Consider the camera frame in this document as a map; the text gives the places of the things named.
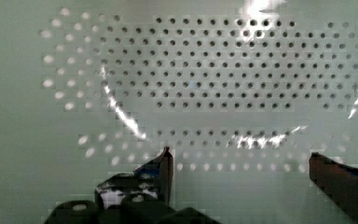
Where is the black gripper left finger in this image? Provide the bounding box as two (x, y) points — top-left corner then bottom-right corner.
(94, 147), (173, 209)

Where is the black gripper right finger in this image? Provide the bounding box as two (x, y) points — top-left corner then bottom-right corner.
(309, 152), (358, 224)

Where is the green perforated strainer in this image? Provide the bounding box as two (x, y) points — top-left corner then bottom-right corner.
(0, 0), (358, 224)

